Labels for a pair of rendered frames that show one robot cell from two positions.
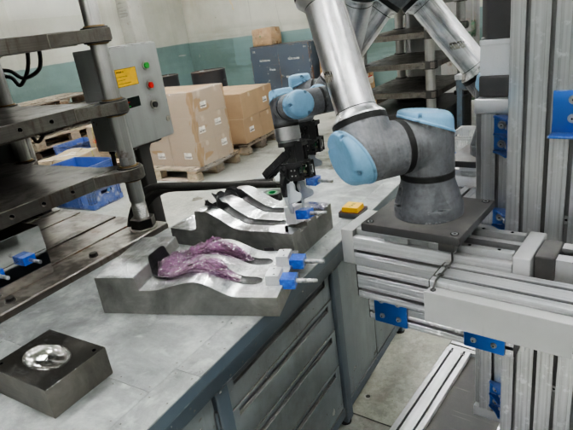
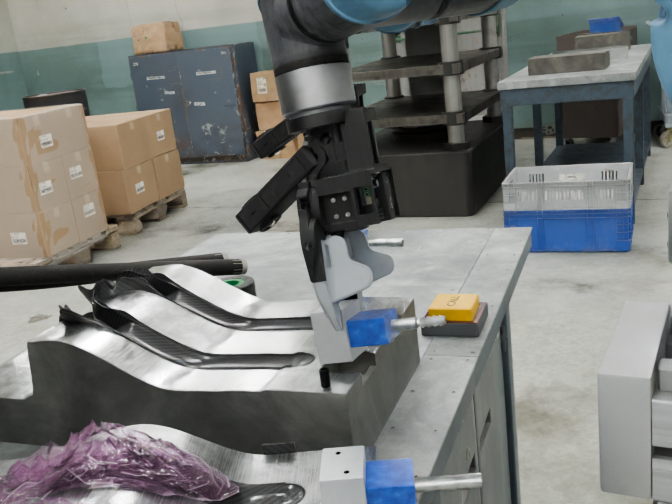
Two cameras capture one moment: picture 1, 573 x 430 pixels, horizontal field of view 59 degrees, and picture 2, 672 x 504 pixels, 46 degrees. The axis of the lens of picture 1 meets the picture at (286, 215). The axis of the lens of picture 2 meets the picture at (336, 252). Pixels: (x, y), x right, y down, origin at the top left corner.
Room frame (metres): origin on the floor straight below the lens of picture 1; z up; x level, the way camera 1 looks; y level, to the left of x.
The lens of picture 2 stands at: (0.70, 0.13, 1.23)
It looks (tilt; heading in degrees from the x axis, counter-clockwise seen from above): 16 degrees down; 348
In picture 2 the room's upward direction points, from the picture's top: 7 degrees counter-clockwise
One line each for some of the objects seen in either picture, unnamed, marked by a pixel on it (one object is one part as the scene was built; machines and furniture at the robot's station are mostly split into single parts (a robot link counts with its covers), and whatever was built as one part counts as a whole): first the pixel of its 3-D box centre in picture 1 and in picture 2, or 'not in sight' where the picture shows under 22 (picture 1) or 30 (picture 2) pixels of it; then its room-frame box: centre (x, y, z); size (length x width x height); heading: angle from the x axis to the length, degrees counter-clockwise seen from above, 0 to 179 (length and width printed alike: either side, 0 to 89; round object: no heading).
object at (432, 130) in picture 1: (423, 139); not in sight; (1.05, -0.31, 1.20); 0.13 x 0.12 x 0.14; 108
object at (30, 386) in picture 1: (52, 369); not in sight; (0.94, 0.56, 0.84); 0.20 x 0.15 x 0.07; 56
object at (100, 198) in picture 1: (86, 192); not in sight; (5.01, 1.99, 0.11); 0.61 x 0.43 x 0.22; 59
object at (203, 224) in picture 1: (249, 217); (190, 350); (1.62, 0.13, 0.87); 0.50 x 0.26 x 0.14; 56
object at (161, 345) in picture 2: (249, 206); (190, 316); (1.60, 0.12, 0.92); 0.35 x 0.16 x 0.09; 56
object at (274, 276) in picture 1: (292, 280); not in sight; (1.15, 0.01, 0.86); 0.13 x 0.05 x 0.05; 74
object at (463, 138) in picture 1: (489, 139); (568, 187); (4.25, -1.85, 0.28); 0.61 x 0.41 x 0.15; 53
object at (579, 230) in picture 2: not in sight; (569, 220); (4.26, -1.85, 0.11); 0.61 x 0.41 x 0.22; 53
